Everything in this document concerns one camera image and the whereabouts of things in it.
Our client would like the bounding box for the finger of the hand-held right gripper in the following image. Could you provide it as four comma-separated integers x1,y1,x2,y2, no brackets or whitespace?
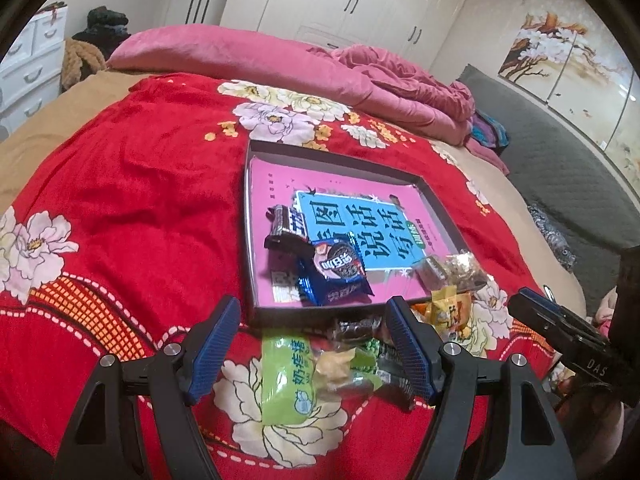
508,294,576,358
520,287,608,343

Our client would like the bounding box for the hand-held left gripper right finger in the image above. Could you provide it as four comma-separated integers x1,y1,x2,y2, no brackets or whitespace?
385,296,583,480

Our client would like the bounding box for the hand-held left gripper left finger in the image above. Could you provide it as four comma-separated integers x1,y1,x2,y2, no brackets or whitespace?
52,295,243,480

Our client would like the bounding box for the dark green snack packet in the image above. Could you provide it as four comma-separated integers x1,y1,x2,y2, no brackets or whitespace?
350,339,416,413

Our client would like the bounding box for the tall yellow snack packet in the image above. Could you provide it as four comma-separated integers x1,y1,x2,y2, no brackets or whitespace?
426,285,463,342

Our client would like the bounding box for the small clear brown candy packet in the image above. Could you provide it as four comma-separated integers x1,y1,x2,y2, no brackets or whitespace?
332,317,386,346

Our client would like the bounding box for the orange bread packet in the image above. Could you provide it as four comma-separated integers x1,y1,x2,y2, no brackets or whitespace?
452,292,475,338

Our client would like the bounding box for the pale pastry packet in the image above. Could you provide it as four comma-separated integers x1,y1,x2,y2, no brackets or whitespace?
315,347,373,396

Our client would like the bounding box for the small clear cake packet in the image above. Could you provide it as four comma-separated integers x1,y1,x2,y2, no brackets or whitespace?
414,256,446,286

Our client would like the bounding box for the clear meat floss cake packet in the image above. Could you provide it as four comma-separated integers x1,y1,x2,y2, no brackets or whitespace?
435,252,488,293

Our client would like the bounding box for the shallow grey cardboard box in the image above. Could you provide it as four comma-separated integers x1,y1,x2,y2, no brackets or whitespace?
242,139,473,328

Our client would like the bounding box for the blue cookie packet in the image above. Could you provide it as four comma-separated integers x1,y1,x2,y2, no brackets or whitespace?
295,240,376,306

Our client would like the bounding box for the dark chocolate bar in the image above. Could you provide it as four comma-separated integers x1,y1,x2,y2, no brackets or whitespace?
264,205,308,251

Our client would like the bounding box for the grey patterned cloth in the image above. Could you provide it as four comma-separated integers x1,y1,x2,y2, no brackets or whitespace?
527,202,578,273

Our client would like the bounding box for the grey quilted headboard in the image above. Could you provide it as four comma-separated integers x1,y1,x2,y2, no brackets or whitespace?
457,63,640,286

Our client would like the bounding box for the pink and blue book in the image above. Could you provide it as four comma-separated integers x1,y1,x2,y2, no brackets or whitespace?
247,155,463,311

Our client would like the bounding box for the red floral blanket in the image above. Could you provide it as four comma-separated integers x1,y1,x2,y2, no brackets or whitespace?
0,72,551,480

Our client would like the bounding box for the purple and teal cloth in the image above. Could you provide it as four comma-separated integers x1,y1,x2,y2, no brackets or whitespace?
470,110,511,150

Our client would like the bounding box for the crumpled pink quilt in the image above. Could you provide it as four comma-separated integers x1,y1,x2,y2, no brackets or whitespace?
307,44,511,176

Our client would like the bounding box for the long pink pillow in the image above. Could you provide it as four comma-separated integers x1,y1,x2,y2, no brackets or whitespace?
106,24,381,111

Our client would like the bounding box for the brown plush blanket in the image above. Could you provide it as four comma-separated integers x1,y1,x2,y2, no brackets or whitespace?
60,37,108,93

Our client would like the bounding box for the white drawer chest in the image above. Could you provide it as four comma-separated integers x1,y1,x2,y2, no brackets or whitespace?
0,2,68,136

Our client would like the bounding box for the white wardrobe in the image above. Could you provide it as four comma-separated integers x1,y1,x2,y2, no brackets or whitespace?
220,0,476,76

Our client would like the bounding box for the floral wall painting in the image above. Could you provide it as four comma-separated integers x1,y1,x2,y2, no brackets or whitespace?
497,7,640,186

